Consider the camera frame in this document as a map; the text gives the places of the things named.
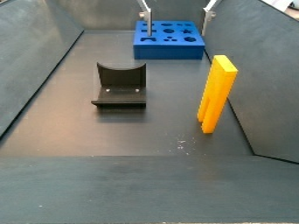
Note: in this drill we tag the black curved stand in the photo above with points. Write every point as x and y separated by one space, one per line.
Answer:
122 86

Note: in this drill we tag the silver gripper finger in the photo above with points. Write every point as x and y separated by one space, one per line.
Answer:
146 15
208 14

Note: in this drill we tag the blue shape-sorting board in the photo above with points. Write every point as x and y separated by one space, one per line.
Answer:
175 41

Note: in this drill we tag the yellow double-square peg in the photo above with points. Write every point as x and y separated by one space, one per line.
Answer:
219 83

